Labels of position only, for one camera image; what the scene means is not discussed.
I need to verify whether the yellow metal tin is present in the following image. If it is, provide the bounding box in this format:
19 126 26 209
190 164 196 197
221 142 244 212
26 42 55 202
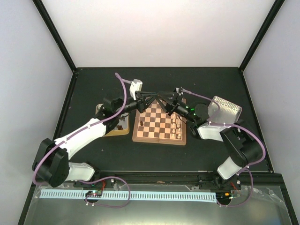
95 104 130 136

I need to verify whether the controller board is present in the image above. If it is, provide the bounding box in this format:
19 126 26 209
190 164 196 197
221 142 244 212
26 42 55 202
216 192 235 200
86 190 102 198

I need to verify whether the black frame post right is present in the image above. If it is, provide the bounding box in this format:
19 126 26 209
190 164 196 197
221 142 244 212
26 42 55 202
239 0 285 72

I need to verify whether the right controller board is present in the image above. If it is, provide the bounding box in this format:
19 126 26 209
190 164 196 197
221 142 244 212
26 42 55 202
216 192 235 200

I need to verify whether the wooden chess board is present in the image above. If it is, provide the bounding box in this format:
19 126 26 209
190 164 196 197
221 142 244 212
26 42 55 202
132 101 187 146

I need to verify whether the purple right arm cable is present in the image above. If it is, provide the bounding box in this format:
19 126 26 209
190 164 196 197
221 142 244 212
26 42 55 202
182 88 267 208

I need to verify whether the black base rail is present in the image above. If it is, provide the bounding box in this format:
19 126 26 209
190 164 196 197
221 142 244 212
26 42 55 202
35 170 284 188

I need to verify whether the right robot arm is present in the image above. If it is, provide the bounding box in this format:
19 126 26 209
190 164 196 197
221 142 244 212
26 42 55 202
157 89 266 189

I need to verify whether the black frame post left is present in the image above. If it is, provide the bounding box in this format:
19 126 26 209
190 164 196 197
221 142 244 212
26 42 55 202
32 0 77 72

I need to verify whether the white slotted cable duct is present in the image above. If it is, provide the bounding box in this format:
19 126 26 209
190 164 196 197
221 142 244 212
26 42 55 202
39 189 217 203

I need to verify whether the black frame post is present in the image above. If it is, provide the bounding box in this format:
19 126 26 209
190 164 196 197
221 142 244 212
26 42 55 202
32 0 77 72
239 0 285 72

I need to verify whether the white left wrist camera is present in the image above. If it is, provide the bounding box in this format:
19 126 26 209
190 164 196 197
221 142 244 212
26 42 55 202
129 79 143 100

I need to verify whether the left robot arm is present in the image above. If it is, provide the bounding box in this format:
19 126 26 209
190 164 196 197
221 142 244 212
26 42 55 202
32 91 157 188

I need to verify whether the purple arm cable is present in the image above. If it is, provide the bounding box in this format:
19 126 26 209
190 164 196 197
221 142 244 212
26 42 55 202
32 73 131 208
182 88 267 208

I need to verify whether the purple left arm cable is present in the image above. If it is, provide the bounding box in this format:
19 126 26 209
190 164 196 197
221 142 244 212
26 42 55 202
32 73 131 208

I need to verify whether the left controller board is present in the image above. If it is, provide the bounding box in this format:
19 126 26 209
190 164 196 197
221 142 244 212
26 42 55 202
86 190 102 198

